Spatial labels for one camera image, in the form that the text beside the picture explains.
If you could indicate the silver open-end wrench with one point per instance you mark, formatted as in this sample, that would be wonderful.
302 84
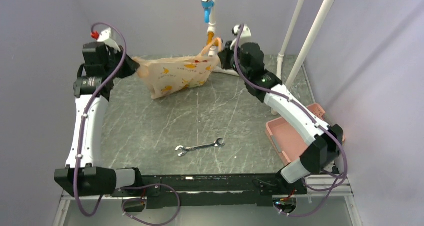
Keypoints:
184 150

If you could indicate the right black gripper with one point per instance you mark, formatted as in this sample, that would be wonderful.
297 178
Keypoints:
225 54

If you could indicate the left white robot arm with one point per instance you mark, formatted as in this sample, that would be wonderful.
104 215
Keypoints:
84 174

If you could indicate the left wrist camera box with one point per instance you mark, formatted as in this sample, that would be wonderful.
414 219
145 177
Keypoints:
106 36

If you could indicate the pink plastic basket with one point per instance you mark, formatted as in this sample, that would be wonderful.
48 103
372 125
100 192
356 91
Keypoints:
286 140

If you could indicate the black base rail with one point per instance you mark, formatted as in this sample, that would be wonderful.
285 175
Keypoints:
259 189

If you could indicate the white PVC pipe frame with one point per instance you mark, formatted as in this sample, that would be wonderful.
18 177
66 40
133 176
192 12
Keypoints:
270 21

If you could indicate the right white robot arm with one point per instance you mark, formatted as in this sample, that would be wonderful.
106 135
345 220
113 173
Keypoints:
323 141

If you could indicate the orange banana-print plastic bag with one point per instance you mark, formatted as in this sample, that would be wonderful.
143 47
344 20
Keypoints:
165 76

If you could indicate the blue tap valve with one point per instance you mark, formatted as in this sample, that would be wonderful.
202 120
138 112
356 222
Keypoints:
207 8

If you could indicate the orange tap valve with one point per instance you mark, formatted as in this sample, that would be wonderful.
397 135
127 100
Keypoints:
212 40

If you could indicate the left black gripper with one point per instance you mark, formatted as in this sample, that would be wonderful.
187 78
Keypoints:
132 65

